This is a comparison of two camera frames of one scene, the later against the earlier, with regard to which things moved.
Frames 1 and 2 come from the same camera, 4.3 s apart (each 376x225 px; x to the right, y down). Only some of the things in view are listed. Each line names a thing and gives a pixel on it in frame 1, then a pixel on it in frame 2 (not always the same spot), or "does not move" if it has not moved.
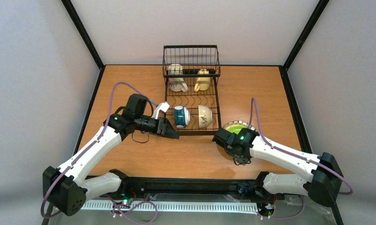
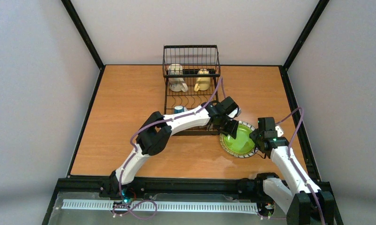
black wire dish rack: [192, 100] does not move
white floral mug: [176, 82] does not move
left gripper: [160, 126] → [228, 124]
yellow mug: [203, 83] does not move
